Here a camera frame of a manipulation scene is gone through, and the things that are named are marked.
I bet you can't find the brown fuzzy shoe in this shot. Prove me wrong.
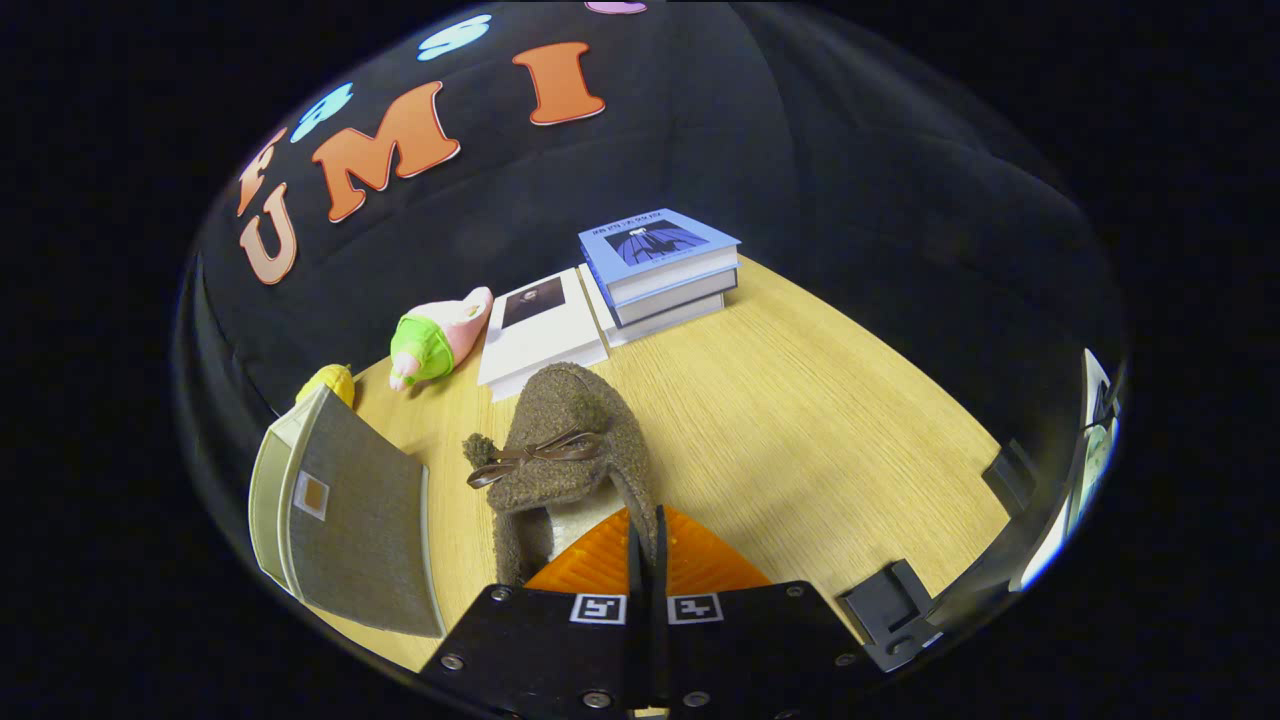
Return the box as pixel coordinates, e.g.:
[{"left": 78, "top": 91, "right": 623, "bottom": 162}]
[{"left": 461, "top": 361, "right": 662, "bottom": 587}]

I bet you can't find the pink and green plush toy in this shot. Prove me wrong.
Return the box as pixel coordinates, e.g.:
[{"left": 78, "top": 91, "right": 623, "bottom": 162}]
[{"left": 387, "top": 285, "right": 495, "bottom": 393}]

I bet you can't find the grey fabric storage box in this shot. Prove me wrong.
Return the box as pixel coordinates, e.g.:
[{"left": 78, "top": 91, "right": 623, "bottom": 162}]
[{"left": 247, "top": 384, "right": 448, "bottom": 640}]

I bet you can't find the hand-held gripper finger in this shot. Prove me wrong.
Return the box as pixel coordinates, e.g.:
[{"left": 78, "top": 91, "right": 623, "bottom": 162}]
[
  {"left": 418, "top": 505, "right": 647, "bottom": 720},
  {"left": 650, "top": 504, "right": 887, "bottom": 720}
]

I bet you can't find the white book with portrait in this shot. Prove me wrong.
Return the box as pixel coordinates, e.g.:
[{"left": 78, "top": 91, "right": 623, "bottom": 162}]
[{"left": 475, "top": 266, "right": 610, "bottom": 404}]

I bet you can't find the light blue cover book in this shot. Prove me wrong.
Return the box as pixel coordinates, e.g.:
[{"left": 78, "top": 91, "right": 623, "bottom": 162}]
[{"left": 577, "top": 207, "right": 743, "bottom": 307}]

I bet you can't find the black table clamp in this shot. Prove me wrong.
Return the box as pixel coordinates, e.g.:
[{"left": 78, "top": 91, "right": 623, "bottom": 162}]
[
  {"left": 837, "top": 559, "right": 947, "bottom": 674},
  {"left": 982, "top": 437, "right": 1042, "bottom": 517}
]

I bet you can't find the dark blue cover book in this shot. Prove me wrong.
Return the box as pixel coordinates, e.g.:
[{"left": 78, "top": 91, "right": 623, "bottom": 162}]
[{"left": 588, "top": 266, "right": 740, "bottom": 327}]

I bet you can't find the yellow plush ball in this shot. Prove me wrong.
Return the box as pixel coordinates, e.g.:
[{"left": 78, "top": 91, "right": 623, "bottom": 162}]
[{"left": 294, "top": 362, "right": 357, "bottom": 410}]

